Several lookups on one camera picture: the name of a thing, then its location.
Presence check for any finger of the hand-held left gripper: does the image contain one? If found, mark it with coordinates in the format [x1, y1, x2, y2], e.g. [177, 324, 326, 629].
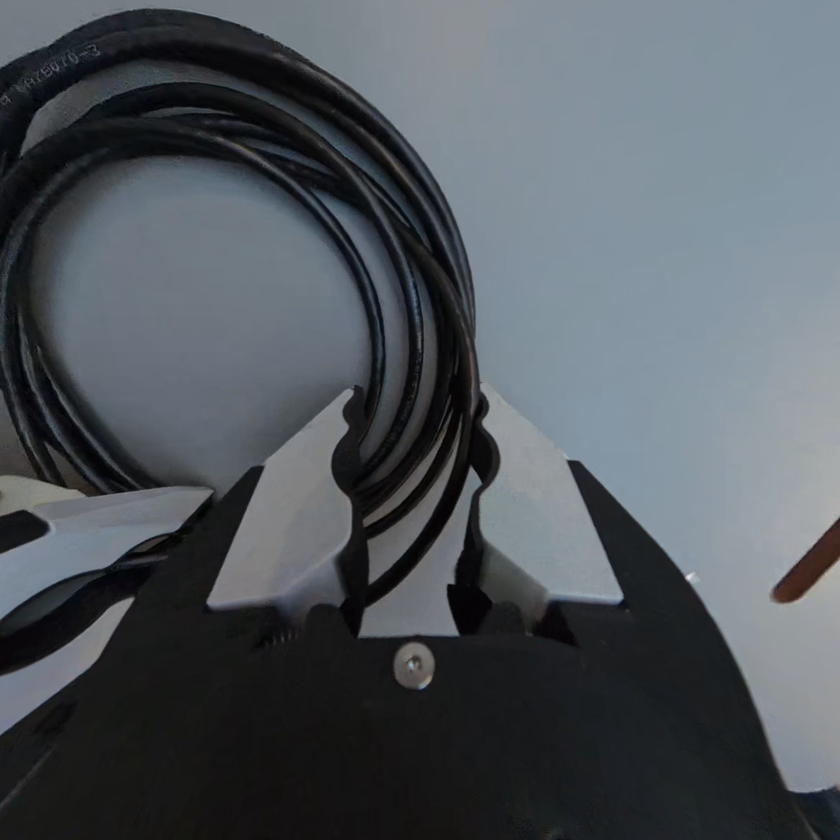
[0, 476, 214, 631]
[0, 570, 143, 736]

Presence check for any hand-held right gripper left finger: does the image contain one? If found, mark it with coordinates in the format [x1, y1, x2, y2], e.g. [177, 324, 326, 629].
[206, 386, 368, 636]

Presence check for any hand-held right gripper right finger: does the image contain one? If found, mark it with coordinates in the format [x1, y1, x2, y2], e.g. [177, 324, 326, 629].
[448, 382, 624, 636]

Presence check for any long black cable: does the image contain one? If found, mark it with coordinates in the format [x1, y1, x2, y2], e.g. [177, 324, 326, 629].
[0, 10, 483, 611]

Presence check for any grey desk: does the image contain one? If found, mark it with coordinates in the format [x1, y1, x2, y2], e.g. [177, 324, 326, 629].
[0, 0, 840, 795]

